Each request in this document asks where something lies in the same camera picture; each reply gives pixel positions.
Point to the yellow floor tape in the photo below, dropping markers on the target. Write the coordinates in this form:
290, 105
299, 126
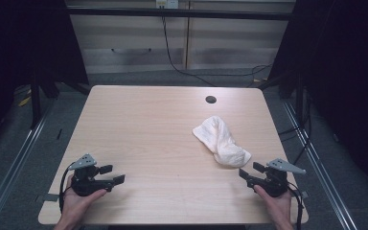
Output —
24, 101

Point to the white muslin towel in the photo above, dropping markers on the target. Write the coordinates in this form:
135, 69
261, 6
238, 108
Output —
218, 137

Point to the person's left hand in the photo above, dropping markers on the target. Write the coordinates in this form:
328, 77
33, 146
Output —
75, 206

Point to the metal floor rail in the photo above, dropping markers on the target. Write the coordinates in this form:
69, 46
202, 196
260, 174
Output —
16, 166
319, 166

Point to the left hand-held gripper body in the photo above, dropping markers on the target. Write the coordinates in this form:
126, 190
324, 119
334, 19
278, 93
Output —
84, 182

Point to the dark round table grommet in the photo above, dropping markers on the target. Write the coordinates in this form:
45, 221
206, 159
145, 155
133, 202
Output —
211, 99

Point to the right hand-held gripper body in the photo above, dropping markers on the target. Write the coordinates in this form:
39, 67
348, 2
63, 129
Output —
274, 183

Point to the grey tape strip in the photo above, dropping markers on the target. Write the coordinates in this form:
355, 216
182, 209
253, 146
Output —
303, 194
48, 197

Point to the black metal stand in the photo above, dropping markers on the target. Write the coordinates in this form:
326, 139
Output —
35, 102
299, 102

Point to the black curtain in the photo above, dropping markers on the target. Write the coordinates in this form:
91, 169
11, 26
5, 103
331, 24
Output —
348, 64
19, 41

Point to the small black floor marker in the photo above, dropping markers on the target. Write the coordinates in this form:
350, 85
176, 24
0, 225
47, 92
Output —
59, 134

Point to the black horizontal metal bar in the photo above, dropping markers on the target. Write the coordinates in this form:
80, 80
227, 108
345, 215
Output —
124, 12

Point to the person's right hand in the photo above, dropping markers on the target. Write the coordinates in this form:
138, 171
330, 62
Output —
278, 207

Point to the white wall power outlet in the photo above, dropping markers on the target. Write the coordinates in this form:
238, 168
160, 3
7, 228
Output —
167, 3

